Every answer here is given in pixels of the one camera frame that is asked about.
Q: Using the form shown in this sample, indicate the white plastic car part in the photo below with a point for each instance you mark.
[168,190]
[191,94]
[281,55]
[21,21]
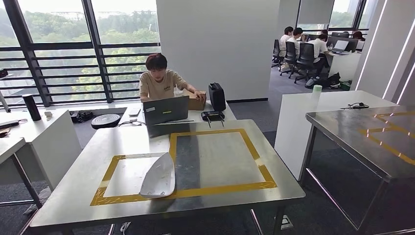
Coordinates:
[159,178]

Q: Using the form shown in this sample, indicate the steel workbench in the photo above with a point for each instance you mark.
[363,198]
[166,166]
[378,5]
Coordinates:
[81,194]

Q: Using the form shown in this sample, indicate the black router with antennas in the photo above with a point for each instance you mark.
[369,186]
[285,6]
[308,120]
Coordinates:
[212,115]

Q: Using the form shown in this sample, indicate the cardboard box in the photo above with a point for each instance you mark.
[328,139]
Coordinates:
[196,103]

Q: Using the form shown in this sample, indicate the black carry case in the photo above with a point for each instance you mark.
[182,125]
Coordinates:
[217,97]

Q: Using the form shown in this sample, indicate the paper cup with straw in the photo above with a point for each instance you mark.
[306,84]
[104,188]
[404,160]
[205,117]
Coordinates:
[178,93]

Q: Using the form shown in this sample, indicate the dark grey laptop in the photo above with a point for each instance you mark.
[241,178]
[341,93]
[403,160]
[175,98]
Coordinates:
[165,110]

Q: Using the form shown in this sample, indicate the person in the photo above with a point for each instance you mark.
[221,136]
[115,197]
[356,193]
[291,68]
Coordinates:
[160,84]
[324,31]
[359,40]
[319,48]
[295,40]
[284,42]

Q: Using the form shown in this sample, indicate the smartphone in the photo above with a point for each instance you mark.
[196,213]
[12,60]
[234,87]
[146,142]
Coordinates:
[134,112]

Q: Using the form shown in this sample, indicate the black office chair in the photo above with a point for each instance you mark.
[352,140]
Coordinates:
[304,60]
[289,56]
[276,53]

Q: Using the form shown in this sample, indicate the black round stool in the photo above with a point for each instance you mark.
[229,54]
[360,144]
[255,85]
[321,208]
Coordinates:
[105,121]

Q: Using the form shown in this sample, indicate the bottle with green cap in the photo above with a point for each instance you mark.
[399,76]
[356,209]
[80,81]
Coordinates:
[316,94]

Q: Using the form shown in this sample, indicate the black bags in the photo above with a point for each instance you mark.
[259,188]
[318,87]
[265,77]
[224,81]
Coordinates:
[327,81]

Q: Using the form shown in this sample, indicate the black gear pile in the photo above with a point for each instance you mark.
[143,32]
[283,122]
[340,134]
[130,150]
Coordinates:
[81,116]

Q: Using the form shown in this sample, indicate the metal floor socket plate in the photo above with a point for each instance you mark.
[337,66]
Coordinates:
[284,222]

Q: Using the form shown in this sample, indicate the green box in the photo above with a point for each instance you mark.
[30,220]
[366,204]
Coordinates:
[346,85]

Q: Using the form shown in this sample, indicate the white office desk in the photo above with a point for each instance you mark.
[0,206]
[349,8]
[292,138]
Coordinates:
[345,66]

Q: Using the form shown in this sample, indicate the steel table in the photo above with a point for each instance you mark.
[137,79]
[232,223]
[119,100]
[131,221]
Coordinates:
[356,142]
[9,146]

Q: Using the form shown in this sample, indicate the open laptop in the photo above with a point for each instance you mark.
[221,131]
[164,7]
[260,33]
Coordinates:
[340,45]

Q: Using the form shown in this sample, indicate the white earphones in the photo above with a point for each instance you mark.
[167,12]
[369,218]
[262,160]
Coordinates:
[48,115]

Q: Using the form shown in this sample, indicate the black tumbler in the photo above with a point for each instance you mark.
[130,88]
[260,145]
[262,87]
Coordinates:
[31,108]

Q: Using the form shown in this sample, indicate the black flat device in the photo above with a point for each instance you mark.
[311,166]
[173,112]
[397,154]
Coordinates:
[8,124]

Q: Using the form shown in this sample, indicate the yellow tape frame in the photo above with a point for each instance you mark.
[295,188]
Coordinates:
[389,149]
[220,188]

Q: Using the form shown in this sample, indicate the black window frame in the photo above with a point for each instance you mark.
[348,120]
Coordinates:
[97,46]

